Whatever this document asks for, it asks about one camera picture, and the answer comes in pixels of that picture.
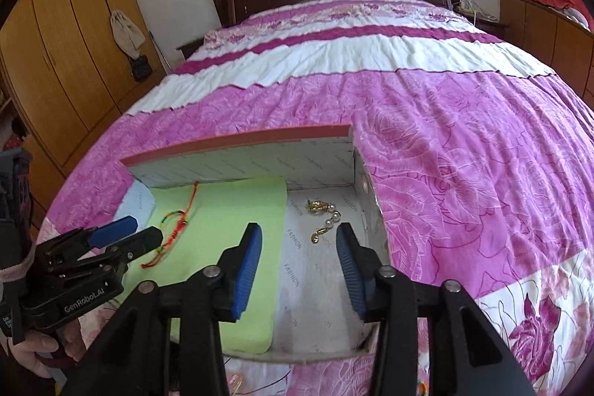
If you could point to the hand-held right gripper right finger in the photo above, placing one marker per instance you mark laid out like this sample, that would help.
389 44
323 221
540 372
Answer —
349 273

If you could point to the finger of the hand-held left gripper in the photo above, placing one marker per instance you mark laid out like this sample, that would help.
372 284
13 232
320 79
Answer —
141 240
116 230

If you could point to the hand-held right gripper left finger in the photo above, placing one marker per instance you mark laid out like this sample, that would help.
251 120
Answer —
248 273

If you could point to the pink-edged jewelry box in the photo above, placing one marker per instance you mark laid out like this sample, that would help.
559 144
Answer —
325 284

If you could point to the gold pearl earring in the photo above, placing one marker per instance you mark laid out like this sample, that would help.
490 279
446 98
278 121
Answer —
318 206

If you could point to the person's left hand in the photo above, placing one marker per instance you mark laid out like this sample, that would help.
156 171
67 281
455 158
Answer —
39 347

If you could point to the green foam pad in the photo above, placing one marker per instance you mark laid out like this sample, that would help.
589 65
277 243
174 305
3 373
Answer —
218 210

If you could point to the bed with pink quilt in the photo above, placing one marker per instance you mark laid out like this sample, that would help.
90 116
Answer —
441 145

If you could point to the small black bag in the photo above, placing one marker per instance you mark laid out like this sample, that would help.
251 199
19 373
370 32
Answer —
140 69

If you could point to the orange wooden wardrobe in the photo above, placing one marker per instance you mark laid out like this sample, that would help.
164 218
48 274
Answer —
69 52

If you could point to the dark wooden nightstand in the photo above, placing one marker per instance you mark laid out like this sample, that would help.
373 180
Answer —
487 25
189 48

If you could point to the brown wooden dresser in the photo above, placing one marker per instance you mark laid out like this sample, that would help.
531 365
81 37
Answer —
543 34

